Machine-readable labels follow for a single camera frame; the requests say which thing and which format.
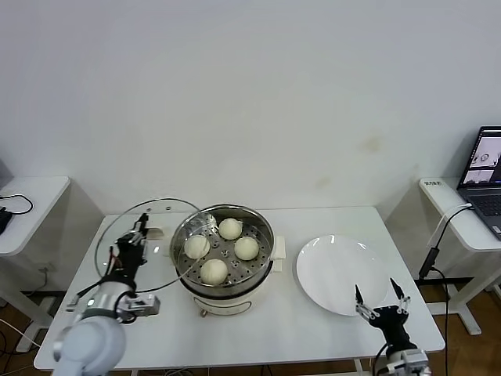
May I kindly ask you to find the white floor cable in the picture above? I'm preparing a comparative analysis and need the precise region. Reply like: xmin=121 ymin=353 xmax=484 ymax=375
xmin=0 ymin=317 xmax=42 ymax=347

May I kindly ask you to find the white steamed baozi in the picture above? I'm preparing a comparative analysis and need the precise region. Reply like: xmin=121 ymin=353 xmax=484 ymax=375
xmin=233 ymin=236 xmax=260 ymax=262
xmin=200 ymin=258 xmax=229 ymax=286
xmin=218 ymin=218 xmax=243 ymax=240
xmin=183 ymin=235 xmax=211 ymax=260

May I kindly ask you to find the glass lid with cream handle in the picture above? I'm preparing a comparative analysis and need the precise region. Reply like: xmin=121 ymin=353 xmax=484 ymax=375
xmin=94 ymin=198 xmax=215 ymax=293

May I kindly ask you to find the white side table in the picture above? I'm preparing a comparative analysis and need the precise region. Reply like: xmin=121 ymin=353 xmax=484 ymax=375
xmin=0 ymin=175 xmax=71 ymax=353
xmin=417 ymin=175 xmax=501 ymax=336

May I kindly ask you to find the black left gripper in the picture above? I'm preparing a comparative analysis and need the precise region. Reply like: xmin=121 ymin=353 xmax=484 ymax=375
xmin=110 ymin=213 xmax=152 ymax=281

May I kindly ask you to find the black laptop power cable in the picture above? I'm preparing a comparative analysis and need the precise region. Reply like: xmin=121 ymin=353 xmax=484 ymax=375
xmin=421 ymin=202 xmax=474 ymax=376

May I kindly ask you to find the white round plate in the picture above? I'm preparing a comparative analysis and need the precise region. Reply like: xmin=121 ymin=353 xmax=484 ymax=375
xmin=295 ymin=233 xmax=390 ymax=316

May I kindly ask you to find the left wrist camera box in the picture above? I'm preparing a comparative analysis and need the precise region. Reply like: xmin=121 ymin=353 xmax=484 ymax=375
xmin=124 ymin=294 xmax=161 ymax=319

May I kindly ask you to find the stainless steel steamer basket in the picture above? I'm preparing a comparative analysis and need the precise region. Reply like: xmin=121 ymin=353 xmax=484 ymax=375
xmin=170 ymin=203 xmax=275 ymax=292

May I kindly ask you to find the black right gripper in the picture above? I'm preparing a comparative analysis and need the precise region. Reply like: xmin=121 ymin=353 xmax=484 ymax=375
xmin=354 ymin=277 xmax=418 ymax=356

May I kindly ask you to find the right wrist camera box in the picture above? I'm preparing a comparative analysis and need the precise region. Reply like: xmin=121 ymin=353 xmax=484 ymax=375
xmin=398 ymin=349 xmax=431 ymax=371

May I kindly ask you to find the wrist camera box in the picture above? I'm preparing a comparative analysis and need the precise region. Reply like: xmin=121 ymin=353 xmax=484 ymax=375
xmin=124 ymin=294 xmax=161 ymax=319
xmin=398 ymin=349 xmax=431 ymax=371

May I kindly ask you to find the white flat cable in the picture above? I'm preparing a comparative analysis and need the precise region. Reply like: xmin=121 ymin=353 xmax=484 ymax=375
xmin=426 ymin=202 xmax=473 ymax=247

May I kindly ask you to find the black table foot bar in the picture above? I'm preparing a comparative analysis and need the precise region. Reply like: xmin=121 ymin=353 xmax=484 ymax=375
xmin=413 ymin=276 xmax=474 ymax=287

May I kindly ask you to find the open laptop computer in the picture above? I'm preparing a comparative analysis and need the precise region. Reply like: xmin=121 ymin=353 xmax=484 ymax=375
xmin=456 ymin=125 xmax=501 ymax=240

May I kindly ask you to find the black inline power adapter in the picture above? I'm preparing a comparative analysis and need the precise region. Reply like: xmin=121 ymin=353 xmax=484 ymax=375
xmin=419 ymin=245 xmax=438 ymax=280

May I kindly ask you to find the black corded device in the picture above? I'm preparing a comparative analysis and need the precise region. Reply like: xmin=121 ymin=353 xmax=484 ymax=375
xmin=0 ymin=206 xmax=13 ymax=236

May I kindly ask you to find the black looped desk cable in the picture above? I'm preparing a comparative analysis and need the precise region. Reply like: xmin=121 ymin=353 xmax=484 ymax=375
xmin=0 ymin=193 xmax=34 ymax=215

